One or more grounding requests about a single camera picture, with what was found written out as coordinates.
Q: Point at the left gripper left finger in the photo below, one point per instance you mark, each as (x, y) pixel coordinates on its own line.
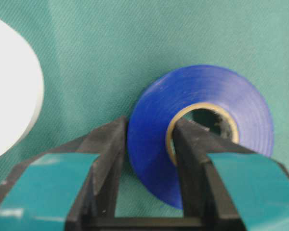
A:
(56, 190)

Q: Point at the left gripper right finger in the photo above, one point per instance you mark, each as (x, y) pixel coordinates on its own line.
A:
(229, 187)

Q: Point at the blue tape roll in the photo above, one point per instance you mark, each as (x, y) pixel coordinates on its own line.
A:
(175, 94)

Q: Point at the white tape roll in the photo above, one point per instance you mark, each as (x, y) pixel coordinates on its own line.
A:
(21, 88)

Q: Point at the green table cloth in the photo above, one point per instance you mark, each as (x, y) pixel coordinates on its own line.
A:
(98, 56)

